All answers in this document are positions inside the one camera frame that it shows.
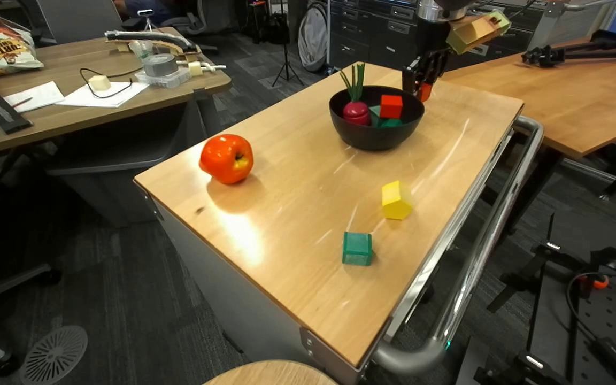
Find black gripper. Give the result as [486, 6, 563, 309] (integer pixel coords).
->
[407, 47, 450, 82]

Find small orange red block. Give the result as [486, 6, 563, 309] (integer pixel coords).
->
[420, 83, 432, 102]

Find red cube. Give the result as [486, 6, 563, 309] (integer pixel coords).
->
[381, 93, 403, 119]

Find green cube edge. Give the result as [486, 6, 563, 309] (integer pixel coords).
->
[370, 105, 381, 123]

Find green cube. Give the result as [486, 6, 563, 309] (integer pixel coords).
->
[380, 119, 403, 128]
[342, 231, 375, 265]

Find red orange toy apple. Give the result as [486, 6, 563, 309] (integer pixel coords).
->
[199, 134, 255, 185]

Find red toy radish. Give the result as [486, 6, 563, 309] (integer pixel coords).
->
[340, 63, 370, 126]

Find black bowl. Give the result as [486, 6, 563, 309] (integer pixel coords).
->
[330, 86, 426, 151]

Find yellow cube near headset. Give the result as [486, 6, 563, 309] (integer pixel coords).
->
[381, 179, 413, 221]

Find wooden office desk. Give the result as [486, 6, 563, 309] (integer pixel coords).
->
[0, 30, 232, 151]

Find round wooden stool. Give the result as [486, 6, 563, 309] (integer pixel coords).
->
[205, 360, 338, 385]

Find white paper sheets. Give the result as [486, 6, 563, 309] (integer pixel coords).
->
[57, 77, 153, 111]

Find chip snack bag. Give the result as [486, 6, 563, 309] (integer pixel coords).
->
[0, 15, 44, 74]

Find metal cart handle bar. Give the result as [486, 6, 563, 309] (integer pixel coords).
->
[365, 115, 543, 374]

